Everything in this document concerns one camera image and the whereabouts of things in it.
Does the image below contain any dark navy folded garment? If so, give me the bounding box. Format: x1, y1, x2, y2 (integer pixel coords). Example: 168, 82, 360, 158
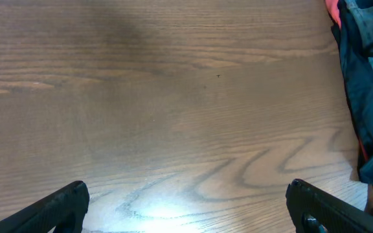
330, 0, 373, 188

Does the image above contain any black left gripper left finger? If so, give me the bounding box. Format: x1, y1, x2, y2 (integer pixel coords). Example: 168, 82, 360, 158
0, 181, 89, 233

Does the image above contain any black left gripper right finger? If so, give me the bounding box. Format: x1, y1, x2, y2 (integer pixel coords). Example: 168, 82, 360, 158
286, 179, 373, 233

